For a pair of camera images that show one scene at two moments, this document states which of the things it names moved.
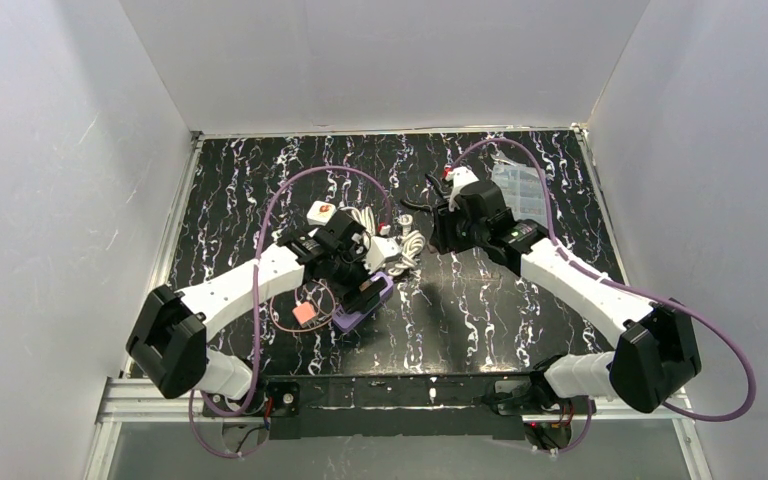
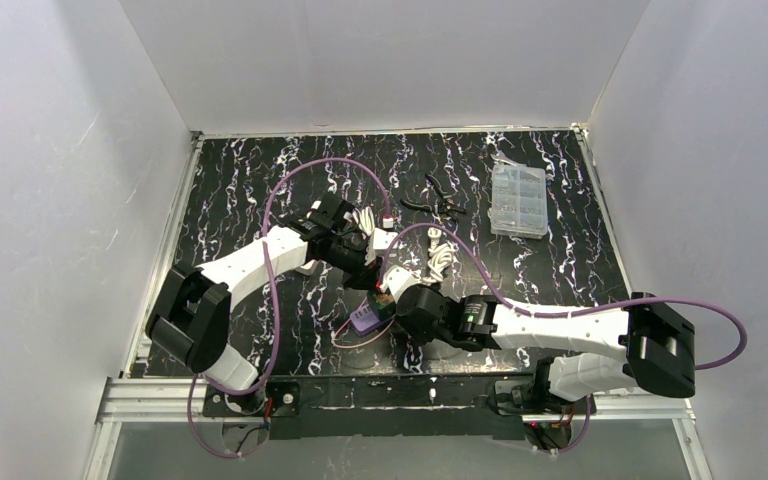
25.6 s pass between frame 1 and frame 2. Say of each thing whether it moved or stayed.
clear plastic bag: stayed
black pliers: stayed
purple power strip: moved
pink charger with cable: moved
